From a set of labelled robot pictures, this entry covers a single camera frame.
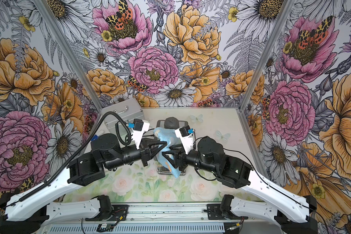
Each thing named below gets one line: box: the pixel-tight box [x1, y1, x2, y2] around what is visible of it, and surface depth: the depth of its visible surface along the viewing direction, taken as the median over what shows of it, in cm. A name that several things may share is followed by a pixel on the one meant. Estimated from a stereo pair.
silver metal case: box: [100, 97, 145, 133], surface depth 101 cm
